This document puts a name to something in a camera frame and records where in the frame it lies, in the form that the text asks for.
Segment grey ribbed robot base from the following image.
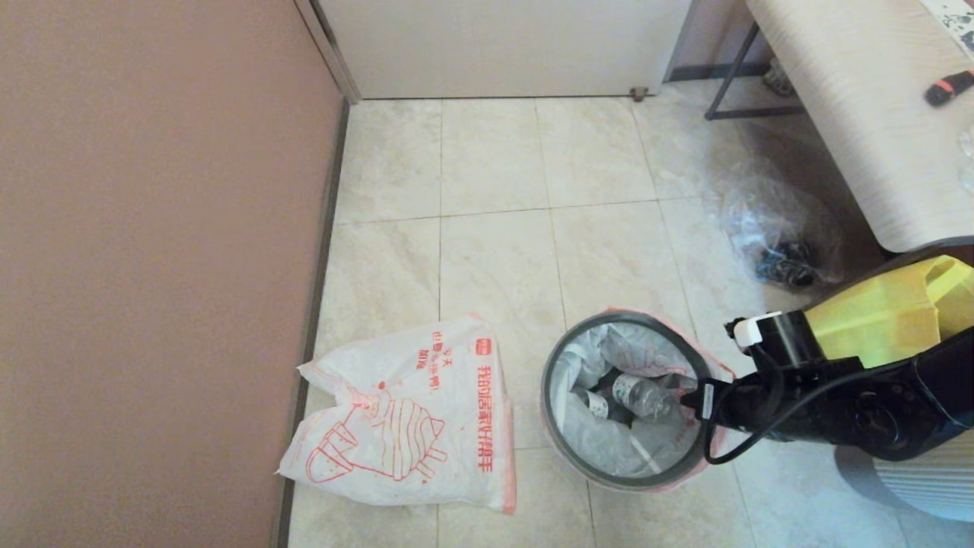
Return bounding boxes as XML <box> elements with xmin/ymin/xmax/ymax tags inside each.
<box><xmin>836</xmin><ymin>438</ymin><xmax>974</xmax><ymax>524</ymax></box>

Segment black-printed white paper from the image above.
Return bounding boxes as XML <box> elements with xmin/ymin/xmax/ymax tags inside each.
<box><xmin>917</xmin><ymin>0</ymin><xmax>974</xmax><ymax>58</ymax></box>

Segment dark bottle white label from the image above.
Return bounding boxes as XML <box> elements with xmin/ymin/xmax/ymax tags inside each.
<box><xmin>575</xmin><ymin>369</ymin><xmax>632</xmax><ymax>427</ymax></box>

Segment dark items in clear bag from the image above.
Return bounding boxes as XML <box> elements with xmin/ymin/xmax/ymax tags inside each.
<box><xmin>755</xmin><ymin>242</ymin><xmax>823</xmax><ymax>288</ymax></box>

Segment small white object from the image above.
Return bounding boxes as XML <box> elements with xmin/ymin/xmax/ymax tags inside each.
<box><xmin>761</xmin><ymin>59</ymin><xmax>796</xmax><ymax>98</ymax></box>

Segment grey door frame post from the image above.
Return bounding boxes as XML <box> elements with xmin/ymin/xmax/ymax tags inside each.
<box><xmin>293</xmin><ymin>0</ymin><xmax>362</xmax><ymax>106</ymax></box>

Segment black and red marker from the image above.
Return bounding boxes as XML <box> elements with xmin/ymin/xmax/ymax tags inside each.
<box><xmin>922</xmin><ymin>70</ymin><xmax>974</xmax><ymax>108</ymax></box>

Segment clear plastic bottle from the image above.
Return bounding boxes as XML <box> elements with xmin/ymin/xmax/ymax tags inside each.
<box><xmin>613</xmin><ymin>373</ymin><xmax>682</xmax><ymax>423</ymax></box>

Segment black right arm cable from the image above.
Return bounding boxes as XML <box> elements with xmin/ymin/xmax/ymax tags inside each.
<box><xmin>704</xmin><ymin>364</ymin><xmax>914</xmax><ymax>465</ymax></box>

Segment white door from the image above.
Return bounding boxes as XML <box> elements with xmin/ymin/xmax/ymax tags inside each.
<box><xmin>316</xmin><ymin>0</ymin><xmax>693</xmax><ymax>100</ymax></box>

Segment clear plastic bag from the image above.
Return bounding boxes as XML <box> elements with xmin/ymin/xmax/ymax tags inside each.
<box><xmin>715</xmin><ymin>160</ymin><xmax>845</xmax><ymax>290</ymax></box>

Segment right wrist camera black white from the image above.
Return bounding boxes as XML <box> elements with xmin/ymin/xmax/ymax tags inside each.
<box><xmin>724</xmin><ymin>310</ymin><xmax>826</xmax><ymax>370</ymax></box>

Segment grey bin rim ring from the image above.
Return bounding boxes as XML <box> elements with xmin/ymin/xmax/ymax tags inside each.
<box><xmin>540</xmin><ymin>311</ymin><xmax>720</xmax><ymax>490</ymax></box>

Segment yellow non-woven bag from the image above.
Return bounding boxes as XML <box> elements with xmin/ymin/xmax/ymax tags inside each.
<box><xmin>805</xmin><ymin>255</ymin><xmax>974</xmax><ymax>370</ymax></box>

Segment beige table with metal legs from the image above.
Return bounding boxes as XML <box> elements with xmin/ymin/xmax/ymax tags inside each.
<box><xmin>704</xmin><ymin>23</ymin><xmax>974</xmax><ymax>290</ymax></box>

